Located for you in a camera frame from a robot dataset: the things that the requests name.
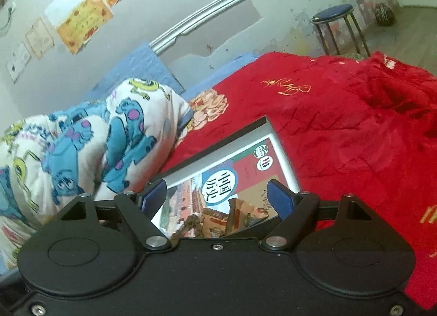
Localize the beige wall certificate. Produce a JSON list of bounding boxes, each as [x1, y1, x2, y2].
[[25, 17, 55, 60]]

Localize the large orange wall certificate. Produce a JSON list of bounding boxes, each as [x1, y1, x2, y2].
[[56, 0, 114, 55]]

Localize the white wall paper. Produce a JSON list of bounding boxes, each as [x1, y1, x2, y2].
[[44, 0, 99, 28]]

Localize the cartoon print blanket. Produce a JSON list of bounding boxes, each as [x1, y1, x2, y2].
[[0, 77, 193, 269]]

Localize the white wall certificate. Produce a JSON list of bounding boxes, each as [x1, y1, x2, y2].
[[6, 42, 32, 84]]

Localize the white wall moulding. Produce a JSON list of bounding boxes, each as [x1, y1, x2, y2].
[[150, 0, 328, 55]]

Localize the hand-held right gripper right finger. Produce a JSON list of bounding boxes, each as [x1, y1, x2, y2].
[[261, 180, 375, 252]]

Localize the cartoon wall stickers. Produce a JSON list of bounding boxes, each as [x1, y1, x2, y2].
[[353, 0, 400, 21]]

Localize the blue round stool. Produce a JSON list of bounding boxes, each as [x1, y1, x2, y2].
[[311, 4, 371, 57]]

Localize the blue pillow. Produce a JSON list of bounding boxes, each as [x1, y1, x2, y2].
[[80, 42, 187, 105]]

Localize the patterned ball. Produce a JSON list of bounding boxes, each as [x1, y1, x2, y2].
[[375, 2, 396, 27]]

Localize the colourful printed book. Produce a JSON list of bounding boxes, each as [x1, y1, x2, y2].
[[150, 138, 291, 239]]

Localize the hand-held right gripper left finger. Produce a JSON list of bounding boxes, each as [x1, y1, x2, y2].
[[59, 179, 171, 252]]

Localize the red blanket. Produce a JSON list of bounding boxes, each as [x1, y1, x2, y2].
[[160, 50, 437, 306]]

